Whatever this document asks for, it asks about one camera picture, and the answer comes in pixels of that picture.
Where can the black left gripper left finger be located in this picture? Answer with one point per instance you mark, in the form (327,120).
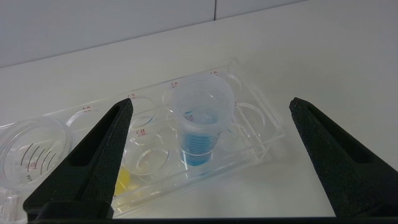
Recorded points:
(99,155)

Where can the test tube with blue pigment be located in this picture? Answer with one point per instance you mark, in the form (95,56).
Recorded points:
(202,124)

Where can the clear acrylic test tube rack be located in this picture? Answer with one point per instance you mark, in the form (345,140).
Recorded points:
(248,137)

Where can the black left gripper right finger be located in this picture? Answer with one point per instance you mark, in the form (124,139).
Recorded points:
(339,155)

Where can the test tube with yellow pigment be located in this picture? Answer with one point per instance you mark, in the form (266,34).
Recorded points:
(31,149)

